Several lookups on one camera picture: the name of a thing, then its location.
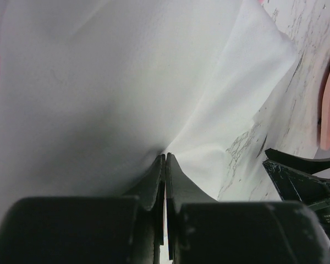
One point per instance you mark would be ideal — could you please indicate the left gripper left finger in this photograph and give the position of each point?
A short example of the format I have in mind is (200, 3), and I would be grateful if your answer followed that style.
(121, 229)

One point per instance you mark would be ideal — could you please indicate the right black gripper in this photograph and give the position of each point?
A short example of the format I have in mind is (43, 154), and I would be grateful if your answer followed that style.
(292, 179)

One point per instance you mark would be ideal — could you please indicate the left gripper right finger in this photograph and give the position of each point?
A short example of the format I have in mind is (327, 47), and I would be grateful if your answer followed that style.
(203, 230)

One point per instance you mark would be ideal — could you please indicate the white t shirt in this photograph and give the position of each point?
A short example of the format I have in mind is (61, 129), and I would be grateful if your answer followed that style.
(91, 92)

